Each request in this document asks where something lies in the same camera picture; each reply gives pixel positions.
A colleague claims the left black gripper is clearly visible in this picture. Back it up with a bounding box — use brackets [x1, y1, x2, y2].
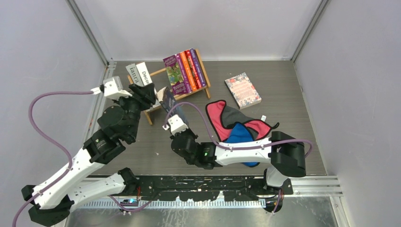
[113, 83, 156, 141]

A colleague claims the white Decorate Furniture book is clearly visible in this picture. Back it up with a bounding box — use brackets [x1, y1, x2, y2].
[136, 62, 153, 86]

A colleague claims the dark Nineteen Eighty-Four book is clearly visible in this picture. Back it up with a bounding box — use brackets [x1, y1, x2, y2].
[157, 87, 189, 125]

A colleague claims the wooden book rack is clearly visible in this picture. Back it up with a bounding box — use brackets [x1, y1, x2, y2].
[127, 49, 211, 126]

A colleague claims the grey Iantra book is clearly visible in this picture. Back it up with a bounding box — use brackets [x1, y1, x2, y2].
[126, 63, 144, 87]

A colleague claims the purple illustrated book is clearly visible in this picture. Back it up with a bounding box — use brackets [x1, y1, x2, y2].
[163, 54, 192, 95]

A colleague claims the red white illustrated book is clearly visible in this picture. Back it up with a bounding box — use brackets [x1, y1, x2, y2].
[185, 50, 201, 89]

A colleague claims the purple 52-Storey Treehouse book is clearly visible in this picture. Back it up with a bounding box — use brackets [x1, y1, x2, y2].
[190, 48, 206, 87]

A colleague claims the pale book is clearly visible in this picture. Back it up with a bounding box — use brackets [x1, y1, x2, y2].
[224, 72, 262, 110]

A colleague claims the orange 78-Storey Treehouse book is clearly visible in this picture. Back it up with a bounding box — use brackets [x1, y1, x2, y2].
[180, 52, 197, 92]

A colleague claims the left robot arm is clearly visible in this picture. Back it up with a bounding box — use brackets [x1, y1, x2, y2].
[21, 82, 156, 227]

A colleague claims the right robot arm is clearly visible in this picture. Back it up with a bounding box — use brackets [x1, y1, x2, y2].
[171, 129, 308, 194]

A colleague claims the red grey cloth bib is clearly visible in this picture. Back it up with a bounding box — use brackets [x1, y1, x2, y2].
[205, 100, 279, 142]

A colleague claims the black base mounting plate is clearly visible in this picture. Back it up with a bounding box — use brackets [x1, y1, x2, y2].
[119, 175, 279, 201]

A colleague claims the blue oven mitt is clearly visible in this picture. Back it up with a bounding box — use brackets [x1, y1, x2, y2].
[225, 122, 261, 167]

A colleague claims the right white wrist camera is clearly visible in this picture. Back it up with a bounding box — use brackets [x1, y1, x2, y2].
[162, 114, 189, 136]

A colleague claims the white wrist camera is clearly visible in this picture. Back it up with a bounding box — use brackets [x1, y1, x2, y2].
[162, 114, 189, 136]
[91, 76, 132, 100]

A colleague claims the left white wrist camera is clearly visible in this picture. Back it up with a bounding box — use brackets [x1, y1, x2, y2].
[91, 76, 132, 100]

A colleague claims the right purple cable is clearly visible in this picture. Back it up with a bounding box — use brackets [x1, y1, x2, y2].
[164, 102, 314, 214]

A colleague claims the purple cable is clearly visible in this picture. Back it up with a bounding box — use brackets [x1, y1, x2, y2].
[164, 102, 314, 214]
[12, 91, 154, 227]

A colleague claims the slotted cable duct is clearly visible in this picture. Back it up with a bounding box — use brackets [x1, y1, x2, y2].
[80, 198, 266, 209]

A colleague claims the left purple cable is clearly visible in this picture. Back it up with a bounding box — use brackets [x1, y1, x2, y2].
[12, 91, 154, 227]

